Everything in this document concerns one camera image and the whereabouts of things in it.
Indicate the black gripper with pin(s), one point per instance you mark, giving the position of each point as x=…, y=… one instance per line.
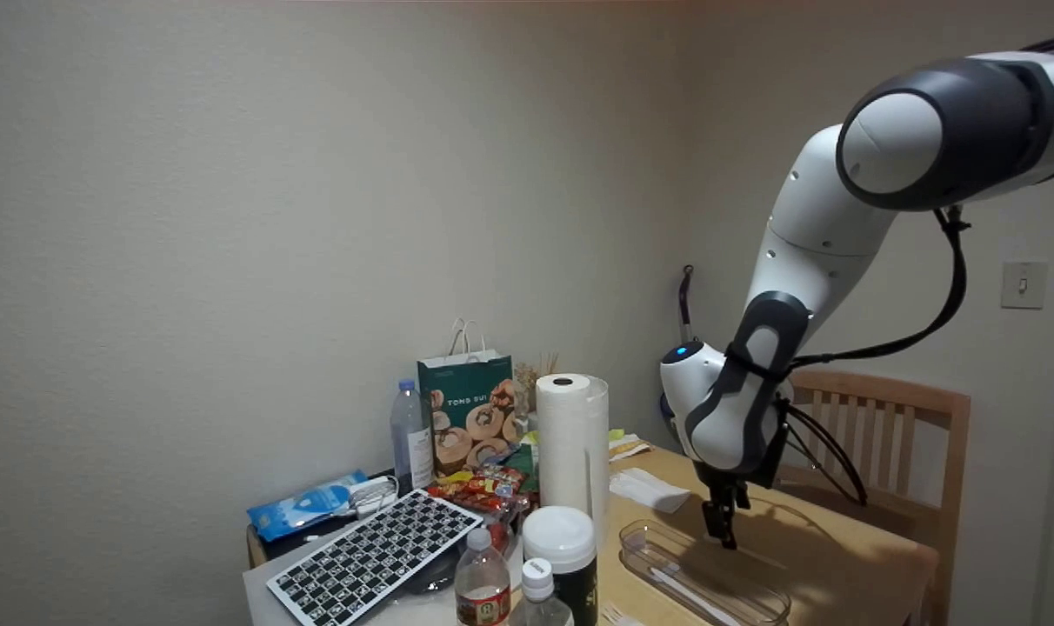
x=725, y=484

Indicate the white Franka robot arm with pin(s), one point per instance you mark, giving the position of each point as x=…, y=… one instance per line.
x=814, y=231

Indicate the clear plastic container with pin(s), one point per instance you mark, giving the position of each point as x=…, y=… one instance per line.
x=675, y=567

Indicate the white paper napkin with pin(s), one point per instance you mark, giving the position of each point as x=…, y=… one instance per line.
x=650, y=487

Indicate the yellow snack packet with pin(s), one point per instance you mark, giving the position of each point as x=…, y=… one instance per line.
x=629, y=447

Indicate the white lidded jar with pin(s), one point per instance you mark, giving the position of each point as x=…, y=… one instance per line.
x=561, y=544

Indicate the white paper towel roll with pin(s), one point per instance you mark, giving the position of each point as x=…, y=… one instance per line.
x=571, y=453

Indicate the wooden slatted chair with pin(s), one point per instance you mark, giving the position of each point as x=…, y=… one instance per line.
x=886, y=430

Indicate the small clear white-capped bottle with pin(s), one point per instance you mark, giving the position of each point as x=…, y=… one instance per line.
x=536, y=595

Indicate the red snack packets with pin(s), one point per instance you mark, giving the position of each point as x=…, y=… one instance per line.
x=485, y=493

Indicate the brown drink bottle red label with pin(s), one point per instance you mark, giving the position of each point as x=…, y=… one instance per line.
x=480, y=585

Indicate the green paper gift bag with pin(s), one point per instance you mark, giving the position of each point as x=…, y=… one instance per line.
x=461, y=382

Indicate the tall clear water bottle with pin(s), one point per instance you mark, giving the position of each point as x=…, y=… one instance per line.
x=404, y=438

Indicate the black grid tray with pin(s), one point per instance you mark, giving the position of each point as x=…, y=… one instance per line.
x=374, y=557

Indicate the blue tissue packet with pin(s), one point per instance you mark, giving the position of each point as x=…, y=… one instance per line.
x=304, y=508

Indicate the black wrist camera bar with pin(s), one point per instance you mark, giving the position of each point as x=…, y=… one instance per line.
x=777, y=447

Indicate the white wall switch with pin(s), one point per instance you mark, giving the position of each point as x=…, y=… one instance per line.
x=1024, y=285

